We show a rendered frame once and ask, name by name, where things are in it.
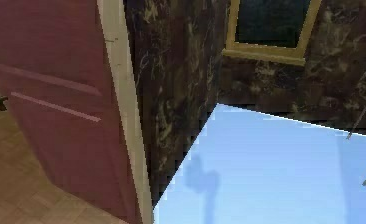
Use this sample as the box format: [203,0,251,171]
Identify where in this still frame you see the yellow framed window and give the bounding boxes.
[221,0,323,67]

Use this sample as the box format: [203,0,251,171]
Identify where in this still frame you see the reddish brown room door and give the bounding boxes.
[0,0,143,224]

